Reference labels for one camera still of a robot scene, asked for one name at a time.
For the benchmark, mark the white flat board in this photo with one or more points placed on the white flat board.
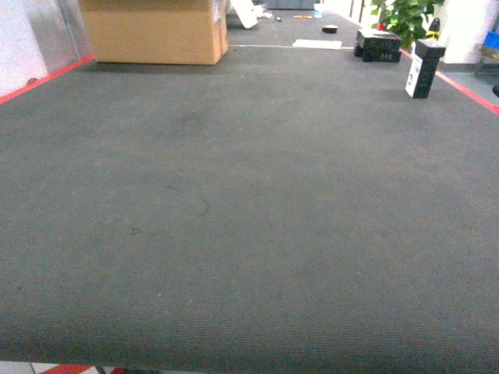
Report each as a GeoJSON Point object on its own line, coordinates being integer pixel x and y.
{"type": "Point", "coordinates": [317, 44]}

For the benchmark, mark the white foam piece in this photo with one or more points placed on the white foam piece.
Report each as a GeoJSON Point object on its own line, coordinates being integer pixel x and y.
{"type": "Point", "coordinates": [245, 10]}

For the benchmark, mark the large cardboard box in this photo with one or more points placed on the large cardboard box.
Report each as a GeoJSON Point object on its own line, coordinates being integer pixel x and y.
{"type": "Point", "coordinates": [156, 32]}

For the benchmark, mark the flat black boxes stack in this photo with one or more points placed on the flat black boxes stack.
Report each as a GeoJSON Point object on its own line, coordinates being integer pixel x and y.
{"type": "Point", "coordinates": [377, 46]}

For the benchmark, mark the upright black white box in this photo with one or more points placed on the upright black white box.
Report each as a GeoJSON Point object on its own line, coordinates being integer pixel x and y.
{"type": "Point", "coordinates": [425, 58]}

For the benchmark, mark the green potted plant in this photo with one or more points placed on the green potted plant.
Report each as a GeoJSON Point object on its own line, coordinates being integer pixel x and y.
{"type": "Point", "coordinates": [408, 19]}

